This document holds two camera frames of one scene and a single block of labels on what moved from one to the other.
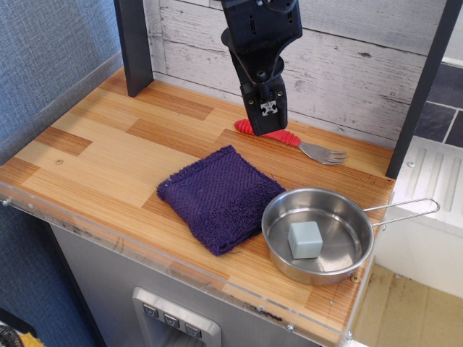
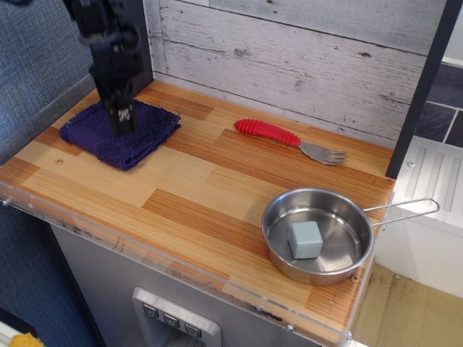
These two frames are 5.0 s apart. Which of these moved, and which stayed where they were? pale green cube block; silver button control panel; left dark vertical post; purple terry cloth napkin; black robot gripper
Moved: purple terry cloth napkin; black robot gripper
Stayed: silver button control panel; left dark vertical post; pale green cube block
